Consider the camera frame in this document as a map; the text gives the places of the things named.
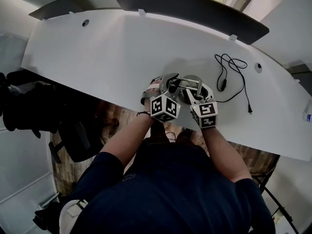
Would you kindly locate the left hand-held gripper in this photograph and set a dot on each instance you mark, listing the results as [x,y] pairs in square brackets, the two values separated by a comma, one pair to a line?
[163,107]

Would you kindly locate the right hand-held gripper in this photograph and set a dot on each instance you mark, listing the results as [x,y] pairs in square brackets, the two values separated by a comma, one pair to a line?
[206,114]

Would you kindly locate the silver desk lamp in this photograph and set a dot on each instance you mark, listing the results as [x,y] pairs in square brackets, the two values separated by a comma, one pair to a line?
[199,88]

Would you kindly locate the person's left forearm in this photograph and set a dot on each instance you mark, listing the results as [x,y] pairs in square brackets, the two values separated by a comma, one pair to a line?
[129,140]

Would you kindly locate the person's right forearm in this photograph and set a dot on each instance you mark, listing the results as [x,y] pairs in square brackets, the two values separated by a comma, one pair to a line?
[221,150]

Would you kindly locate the person's left hand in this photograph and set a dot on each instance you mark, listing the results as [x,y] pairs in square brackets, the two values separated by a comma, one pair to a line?
[154,83]

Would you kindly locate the black wristband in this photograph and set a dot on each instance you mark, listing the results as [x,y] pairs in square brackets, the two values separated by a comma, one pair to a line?
[143,113]

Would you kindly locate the person's right shoe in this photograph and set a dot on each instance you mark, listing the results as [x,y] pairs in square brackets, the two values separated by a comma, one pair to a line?
[185,135]

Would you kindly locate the person's shoe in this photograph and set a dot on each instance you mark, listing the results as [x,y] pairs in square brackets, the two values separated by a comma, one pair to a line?
[168,135]
[185,135]

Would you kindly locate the person's left shoe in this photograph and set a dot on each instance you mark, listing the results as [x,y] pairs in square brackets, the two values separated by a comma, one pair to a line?
[168,135]

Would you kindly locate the long dark grey divider panel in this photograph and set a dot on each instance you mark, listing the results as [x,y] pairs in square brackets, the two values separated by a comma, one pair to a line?
[195,11]

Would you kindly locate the person's dark blue shirt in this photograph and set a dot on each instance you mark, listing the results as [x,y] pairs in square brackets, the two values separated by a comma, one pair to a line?
[170,191]

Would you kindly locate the clear plastic bottle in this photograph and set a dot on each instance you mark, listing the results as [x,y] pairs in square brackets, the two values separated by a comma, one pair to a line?
[307,114]

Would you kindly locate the black metal stand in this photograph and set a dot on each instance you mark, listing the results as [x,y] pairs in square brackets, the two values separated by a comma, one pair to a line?
[275,199]

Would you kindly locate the black office chair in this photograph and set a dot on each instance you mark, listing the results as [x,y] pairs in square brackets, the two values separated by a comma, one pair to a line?
[31,111]

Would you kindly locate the clear plastic bag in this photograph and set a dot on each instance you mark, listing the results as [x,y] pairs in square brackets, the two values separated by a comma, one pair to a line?
[20,88]

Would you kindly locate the white waist pouch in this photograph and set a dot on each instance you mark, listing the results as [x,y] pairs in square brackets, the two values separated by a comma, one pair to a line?
[69,213]

